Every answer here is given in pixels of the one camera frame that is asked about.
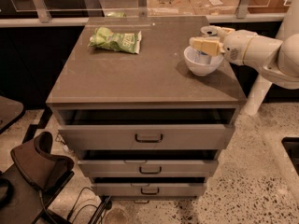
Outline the dark table left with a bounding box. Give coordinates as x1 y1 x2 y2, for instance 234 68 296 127
0 96 24 133

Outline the white bowl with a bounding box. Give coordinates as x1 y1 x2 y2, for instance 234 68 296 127
184 46 223 77

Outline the black floor cable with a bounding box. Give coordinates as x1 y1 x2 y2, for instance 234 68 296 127
66 186 108 224

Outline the redbull can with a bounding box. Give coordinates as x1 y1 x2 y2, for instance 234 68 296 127
197 26 218 64

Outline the cardboard box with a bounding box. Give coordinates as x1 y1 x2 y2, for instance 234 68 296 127
147 0 194 16
190 0 239 15

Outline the top drawer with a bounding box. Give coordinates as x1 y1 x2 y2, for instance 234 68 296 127
59 124 235 150

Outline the left cardboard box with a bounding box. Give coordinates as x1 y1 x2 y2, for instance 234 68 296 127
147 0 194 16

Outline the drawer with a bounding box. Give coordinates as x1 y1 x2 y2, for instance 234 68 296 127
78 160 218 177
59 124 235 150
92 183 206 198

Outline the green chip bag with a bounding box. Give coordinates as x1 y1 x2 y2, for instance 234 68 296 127
89 27 142 54

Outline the grey drawer cabinet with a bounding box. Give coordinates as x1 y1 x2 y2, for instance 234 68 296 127
46 15 248 201

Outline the right cardboard box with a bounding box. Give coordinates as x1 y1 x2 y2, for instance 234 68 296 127
190 0 239 15

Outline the middle drawer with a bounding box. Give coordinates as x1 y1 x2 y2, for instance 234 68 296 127
78 160 218 177

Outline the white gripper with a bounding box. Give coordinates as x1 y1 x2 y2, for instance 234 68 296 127
189 27 258 66

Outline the black chair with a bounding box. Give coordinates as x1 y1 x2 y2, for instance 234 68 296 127
0 132 74 224

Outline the bottom drawer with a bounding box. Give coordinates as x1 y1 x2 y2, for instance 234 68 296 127
92 183 206 198

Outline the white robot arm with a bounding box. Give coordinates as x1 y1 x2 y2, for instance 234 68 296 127
190 0 299 90

